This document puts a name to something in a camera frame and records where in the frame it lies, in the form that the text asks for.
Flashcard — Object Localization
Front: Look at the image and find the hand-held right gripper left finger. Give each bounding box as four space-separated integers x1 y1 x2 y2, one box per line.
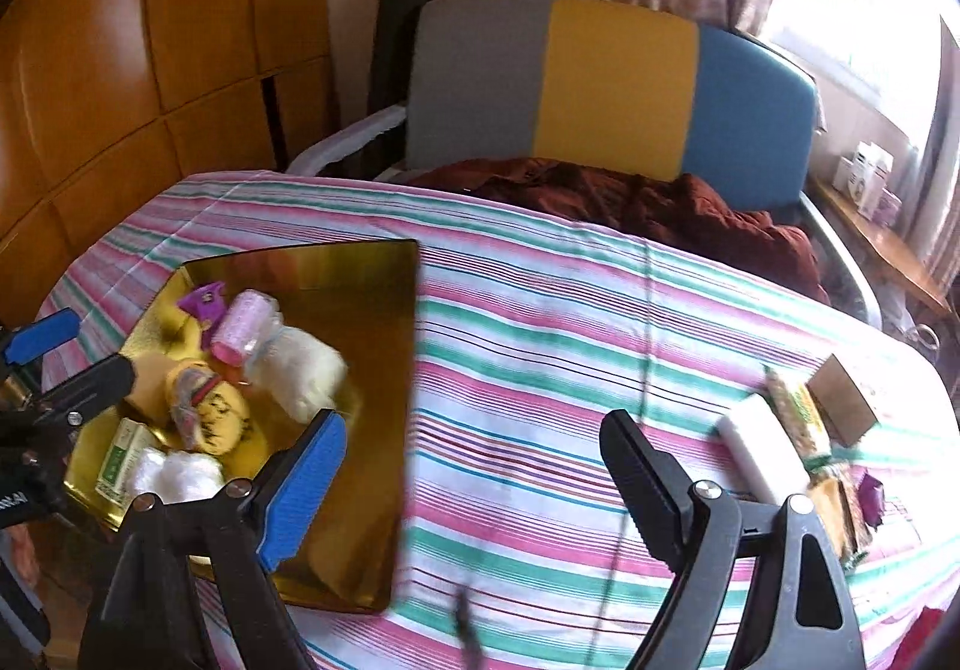
79 410 348 670

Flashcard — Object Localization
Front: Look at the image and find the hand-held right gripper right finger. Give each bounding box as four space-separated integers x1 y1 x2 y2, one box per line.
600 410 867 670

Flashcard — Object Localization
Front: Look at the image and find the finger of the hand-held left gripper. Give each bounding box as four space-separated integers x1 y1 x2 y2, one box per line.
37 353 138 431
0 308 82 371

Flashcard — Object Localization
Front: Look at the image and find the small green white box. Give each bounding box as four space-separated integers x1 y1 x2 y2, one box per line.
94 417 155 500

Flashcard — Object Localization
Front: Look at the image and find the yellow printed plush toy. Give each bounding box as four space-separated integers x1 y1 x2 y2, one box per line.
165 359 254 455

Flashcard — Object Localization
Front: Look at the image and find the cream plush toy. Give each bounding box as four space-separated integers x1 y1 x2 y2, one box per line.
244 323 350 425

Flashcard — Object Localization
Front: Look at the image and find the purple plastic clip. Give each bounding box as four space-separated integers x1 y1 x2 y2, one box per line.
176 281 230 326

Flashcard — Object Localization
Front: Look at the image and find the gold tin box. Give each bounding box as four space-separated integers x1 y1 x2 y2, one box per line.
60 239 419 615

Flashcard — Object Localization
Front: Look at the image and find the cracker packet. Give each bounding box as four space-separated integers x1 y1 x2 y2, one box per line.
806 467 871 566
763 364 833 468

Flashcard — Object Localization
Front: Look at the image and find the pink roll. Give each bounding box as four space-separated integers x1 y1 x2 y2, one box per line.
208 290 282 365

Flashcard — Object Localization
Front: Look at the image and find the white rectangular box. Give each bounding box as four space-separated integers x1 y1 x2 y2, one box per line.
716 392 811 507

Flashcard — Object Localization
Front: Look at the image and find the brown cardboard box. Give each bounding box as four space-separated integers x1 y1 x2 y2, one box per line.
806 353 880 447

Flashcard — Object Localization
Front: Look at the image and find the purple packet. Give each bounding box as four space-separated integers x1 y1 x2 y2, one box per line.
855 471 887 528

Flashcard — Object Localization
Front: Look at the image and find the dark red blanket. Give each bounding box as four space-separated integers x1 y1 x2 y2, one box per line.
409 156 833 304

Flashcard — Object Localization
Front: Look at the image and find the wooden wardrobe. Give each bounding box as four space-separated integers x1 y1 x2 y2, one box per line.
0 0 335 311

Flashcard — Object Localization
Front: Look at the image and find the red cloth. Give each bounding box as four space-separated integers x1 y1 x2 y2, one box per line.
889 606 960 670

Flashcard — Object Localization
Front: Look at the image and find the wooden side desk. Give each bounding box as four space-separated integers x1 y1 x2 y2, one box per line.
806 171 953 319

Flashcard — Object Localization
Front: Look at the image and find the pink carton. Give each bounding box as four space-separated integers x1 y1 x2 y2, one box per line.
877 186 908 229

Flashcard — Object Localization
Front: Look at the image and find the white foam strip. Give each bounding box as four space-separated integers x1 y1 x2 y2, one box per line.
285 104 410 176

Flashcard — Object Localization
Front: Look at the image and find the white carton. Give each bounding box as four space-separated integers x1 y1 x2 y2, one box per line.
836 141 897 221

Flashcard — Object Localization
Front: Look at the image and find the grey yellow blue chair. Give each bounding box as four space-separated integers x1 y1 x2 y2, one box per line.
401 0 818 202

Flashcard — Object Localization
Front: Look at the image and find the black rolled mat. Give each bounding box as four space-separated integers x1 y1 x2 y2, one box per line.
367 0 436 180

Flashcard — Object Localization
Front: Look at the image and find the bright window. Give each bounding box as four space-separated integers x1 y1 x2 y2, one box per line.
757 0 946 146

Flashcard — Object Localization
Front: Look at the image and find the grey bed rail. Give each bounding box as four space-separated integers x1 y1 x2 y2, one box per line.
795 190 901 341

